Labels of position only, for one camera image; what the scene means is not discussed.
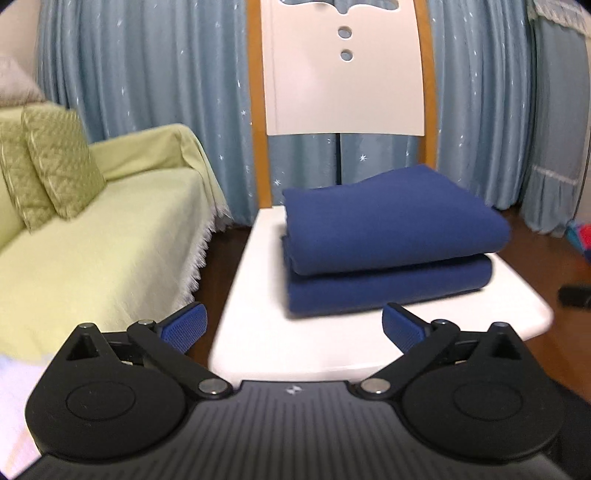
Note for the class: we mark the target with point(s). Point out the green patterned cushion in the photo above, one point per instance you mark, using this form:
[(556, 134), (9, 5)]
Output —
[(62, 157), (21, 184)]

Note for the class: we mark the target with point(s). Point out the dark blue cloth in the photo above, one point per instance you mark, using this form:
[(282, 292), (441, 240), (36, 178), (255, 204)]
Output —
[(392, 230)]

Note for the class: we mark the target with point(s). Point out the blue frilled fabric cover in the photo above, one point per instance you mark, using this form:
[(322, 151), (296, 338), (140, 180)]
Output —
[(561, 115)]

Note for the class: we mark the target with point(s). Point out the white chair with wooden frame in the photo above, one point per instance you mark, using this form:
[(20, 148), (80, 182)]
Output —
[(341, 69)]

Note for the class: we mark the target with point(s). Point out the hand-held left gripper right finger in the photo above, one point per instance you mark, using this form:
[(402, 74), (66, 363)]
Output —
[(402, 326)]

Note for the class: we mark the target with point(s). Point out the plaid bed sheet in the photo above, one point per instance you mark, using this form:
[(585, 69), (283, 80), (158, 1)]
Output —
[(14, 397)]

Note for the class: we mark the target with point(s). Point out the beige grey pillow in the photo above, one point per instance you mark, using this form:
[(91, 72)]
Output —
[(16, 83)]

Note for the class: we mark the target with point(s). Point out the blue starry curtain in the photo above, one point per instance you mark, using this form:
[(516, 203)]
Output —
[(161, 69)]

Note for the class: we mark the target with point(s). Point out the colourful toy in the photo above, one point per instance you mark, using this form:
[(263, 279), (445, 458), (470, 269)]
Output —
[(579, 242)]

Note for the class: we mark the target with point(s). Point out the light green covered sofa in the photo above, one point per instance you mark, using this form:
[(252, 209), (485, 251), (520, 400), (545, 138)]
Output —
[(106, 244)]

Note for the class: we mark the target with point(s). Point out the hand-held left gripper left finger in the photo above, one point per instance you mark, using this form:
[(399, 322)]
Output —
[(184, 326)]

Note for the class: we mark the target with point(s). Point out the black object on floor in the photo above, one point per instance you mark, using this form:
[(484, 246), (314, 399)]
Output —
[(576, 296)]

